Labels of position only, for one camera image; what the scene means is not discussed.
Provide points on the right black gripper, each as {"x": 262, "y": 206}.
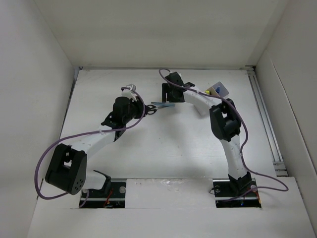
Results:
{"x": 166, "y": 89}

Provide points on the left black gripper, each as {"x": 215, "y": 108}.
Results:
{"x": 139, "y": 105}

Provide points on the black handled scissors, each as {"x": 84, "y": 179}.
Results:
{"x": 150, "y": 109}

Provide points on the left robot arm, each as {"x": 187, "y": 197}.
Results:
{"x": 68, "y": 166}

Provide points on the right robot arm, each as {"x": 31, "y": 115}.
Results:
{"x": 225, "y": 124}

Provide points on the blue cap pen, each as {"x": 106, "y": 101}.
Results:
{"x": 218, "y": 89}

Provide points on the white three-compartment container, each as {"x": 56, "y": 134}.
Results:
{"x": 208, "y": 102}

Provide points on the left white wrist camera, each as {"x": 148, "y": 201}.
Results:
{"x": 129, "y": 92}

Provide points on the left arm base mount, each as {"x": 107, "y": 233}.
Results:
{"x": 106, "y": 192}

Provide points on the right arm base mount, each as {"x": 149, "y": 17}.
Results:
{"x": 226, "y": 197}

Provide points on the aluminium side rail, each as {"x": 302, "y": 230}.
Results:
{"x": 277, "y": 159}

